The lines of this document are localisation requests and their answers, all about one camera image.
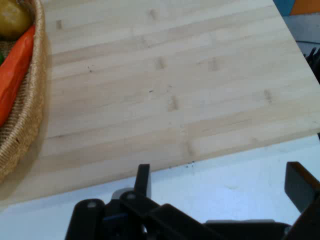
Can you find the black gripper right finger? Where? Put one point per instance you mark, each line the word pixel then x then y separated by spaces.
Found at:
pixel 300 190

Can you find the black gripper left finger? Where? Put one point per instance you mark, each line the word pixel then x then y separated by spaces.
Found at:
pixel 141 180

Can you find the bamboo cutting board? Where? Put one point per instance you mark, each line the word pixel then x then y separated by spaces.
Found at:
pixel 160 87

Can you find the woven wicker basket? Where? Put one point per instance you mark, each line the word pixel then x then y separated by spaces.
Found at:
pixel 27 110

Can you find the orange toy carrot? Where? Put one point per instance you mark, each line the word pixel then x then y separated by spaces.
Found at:
pixel 15 67

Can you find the red floor mat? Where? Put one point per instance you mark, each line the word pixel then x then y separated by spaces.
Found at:
pixel 306 6

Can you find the teal floor mat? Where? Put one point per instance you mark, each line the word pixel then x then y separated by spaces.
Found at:
pixel 282 6

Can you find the yellow toy potato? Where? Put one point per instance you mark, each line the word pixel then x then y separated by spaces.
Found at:
pixel 12 17

